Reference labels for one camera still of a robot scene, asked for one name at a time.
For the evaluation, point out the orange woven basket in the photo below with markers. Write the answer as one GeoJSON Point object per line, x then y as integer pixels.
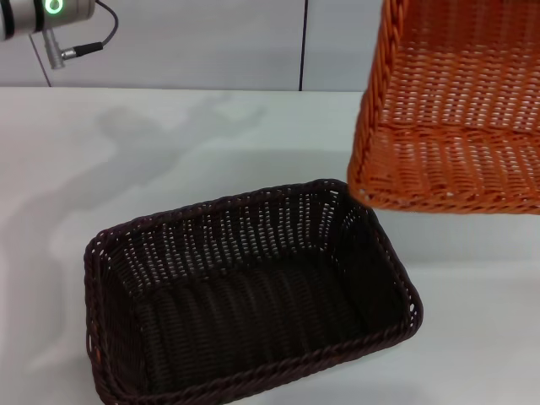
{"type": "Point", "coordinates": [455, 126]}

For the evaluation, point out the dark brown woven basket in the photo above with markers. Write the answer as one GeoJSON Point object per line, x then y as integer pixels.
{"type": "Point", "coordinates": [261, 295]}

